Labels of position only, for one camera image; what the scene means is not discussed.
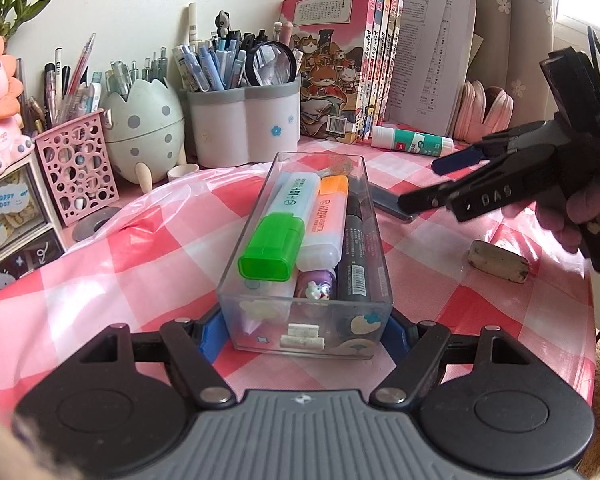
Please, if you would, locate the orange HIGH highlighter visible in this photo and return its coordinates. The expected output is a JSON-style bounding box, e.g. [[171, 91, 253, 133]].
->
[[296, 174, 349, 271]]

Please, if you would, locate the pink checkered tablecloth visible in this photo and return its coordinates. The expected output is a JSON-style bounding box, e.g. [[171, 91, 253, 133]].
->
[[0, 165, 595, 414]]

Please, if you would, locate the green HIGH highlighter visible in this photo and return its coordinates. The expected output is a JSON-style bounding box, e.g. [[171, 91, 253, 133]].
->
[[238, 172, 321, 282]]

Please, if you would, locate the pink pencil pouch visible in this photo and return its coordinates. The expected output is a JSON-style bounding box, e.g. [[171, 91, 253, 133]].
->
[[453, 80, 514, 144]]

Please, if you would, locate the white flower-shaped pen holder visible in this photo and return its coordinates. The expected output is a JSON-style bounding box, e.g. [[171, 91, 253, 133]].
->
[[186, 80, 300, 168]]

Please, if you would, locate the clear plastic organizer box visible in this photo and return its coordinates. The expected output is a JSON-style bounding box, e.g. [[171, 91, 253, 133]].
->
[[218, 152, 393, 359]]

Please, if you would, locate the magnifying glass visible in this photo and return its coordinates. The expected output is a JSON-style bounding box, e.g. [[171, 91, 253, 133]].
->
[[245, 41, 298, 87]]

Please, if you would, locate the pink perforated pen holder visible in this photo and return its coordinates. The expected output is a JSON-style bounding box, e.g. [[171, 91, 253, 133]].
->
[[34, 110, 119, 226]]

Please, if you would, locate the green white glue stick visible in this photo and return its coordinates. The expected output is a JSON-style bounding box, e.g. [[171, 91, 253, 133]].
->
[[370, 126, 454, 157]]

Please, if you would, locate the black marker pen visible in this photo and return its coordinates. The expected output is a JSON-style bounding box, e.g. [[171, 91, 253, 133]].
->
[[336, 193, 370, 301]]

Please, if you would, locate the green egg-shaped pen holder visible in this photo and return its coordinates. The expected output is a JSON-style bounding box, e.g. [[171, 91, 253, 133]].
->
[[104, 79, 186, 193]]

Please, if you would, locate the grey desk grommet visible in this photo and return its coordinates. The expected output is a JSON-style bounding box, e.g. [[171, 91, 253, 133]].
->
[[72, 206, 121, 243]]

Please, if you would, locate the white eraser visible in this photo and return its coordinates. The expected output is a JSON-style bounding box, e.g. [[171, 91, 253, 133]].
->
[[468, 240, 530, 284]]

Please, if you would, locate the white tape roll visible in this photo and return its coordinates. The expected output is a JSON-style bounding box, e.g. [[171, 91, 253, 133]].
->
[[166, 162, 199, 182]]

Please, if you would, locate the gloved right hand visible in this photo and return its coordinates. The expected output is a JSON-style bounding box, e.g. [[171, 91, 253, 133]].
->
[[500, 136, 600, 255]]

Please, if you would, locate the stack of printed papers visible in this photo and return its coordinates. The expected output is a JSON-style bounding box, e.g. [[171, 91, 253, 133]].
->
[[384, 0, 477, 136]]

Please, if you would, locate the white mini drawer unit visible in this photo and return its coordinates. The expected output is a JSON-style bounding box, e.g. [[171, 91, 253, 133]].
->
[[0, 153, 66, 290]]

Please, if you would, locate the boxed book set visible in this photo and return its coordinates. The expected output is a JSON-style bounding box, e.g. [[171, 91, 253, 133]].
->
[[280, 0, 404, 144]]

